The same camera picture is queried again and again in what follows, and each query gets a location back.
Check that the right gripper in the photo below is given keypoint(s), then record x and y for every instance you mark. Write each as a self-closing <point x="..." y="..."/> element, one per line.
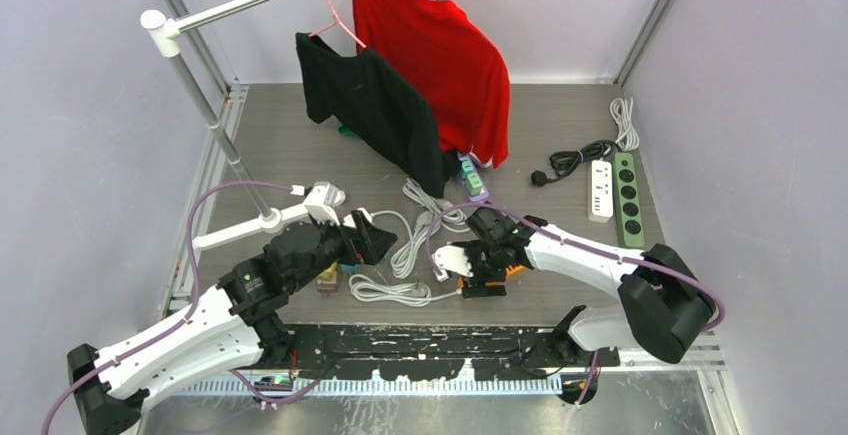
<point x="475" y="286"/>

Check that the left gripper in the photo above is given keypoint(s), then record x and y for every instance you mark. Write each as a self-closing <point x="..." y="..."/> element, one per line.
<point x="365" y="242"/>

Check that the pink plug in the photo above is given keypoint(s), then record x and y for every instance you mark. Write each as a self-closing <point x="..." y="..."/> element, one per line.
<point x="327" y="282"/>

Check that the purple power strip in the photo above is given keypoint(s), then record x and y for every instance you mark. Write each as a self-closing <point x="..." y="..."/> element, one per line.
<point x="471" y="179"/>

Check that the green power strip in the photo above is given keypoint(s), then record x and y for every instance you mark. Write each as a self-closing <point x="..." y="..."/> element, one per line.
<point x="626" y="206"/>

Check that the white power strip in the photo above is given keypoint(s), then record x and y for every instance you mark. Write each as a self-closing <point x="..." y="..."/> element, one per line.
<point x="600" y="191"/>

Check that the orange power strip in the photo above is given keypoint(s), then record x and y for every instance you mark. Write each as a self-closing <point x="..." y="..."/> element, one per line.
<point x="510" y="272"/>

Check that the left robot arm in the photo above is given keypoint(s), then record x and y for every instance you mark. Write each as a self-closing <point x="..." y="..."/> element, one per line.
<point x="233" y="324"/>

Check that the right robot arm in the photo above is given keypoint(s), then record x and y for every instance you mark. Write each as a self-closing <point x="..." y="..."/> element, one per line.
<point x="661" y="306"/>

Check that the black garment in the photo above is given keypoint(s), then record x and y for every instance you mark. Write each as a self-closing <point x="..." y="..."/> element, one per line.
<point x="374" y="101"/>

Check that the red sweater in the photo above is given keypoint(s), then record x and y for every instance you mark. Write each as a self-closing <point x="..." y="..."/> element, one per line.
<point x="458" y="70"/>

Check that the pink hanger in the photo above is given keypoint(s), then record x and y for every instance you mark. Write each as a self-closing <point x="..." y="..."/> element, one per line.
<point x="338" y="22"/>

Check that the metal clothes rack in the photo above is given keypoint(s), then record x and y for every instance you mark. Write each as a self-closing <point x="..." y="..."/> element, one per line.
<point x="165" y="33"/>

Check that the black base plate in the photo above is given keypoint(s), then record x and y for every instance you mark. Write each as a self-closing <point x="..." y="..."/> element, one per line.
<point x="422" y="353"/>

